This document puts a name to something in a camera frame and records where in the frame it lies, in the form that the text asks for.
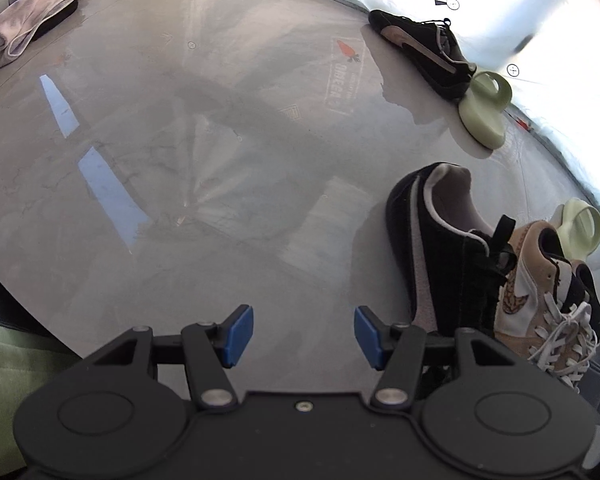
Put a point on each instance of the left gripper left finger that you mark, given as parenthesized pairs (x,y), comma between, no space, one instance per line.
(206,350)

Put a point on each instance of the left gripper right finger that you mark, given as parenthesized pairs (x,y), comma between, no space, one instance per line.
(412,363)

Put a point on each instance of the green slide sandal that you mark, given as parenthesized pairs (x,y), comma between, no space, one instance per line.
(578,226)
(482,106)

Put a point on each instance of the black sneaker near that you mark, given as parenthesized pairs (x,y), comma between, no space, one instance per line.
(453,263)

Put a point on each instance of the black sneaker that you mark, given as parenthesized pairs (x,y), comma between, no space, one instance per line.
(432,47)
(453,263)

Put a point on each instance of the tan white laced sneaker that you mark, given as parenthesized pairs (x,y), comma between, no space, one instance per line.
(548,312)

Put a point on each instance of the grey slipper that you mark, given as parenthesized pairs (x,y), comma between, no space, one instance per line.
(589,385)

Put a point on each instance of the black sneaker far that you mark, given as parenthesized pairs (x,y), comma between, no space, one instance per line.
(432,47)

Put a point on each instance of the printed white curtain sheet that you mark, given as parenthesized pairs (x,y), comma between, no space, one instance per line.
(547,50)

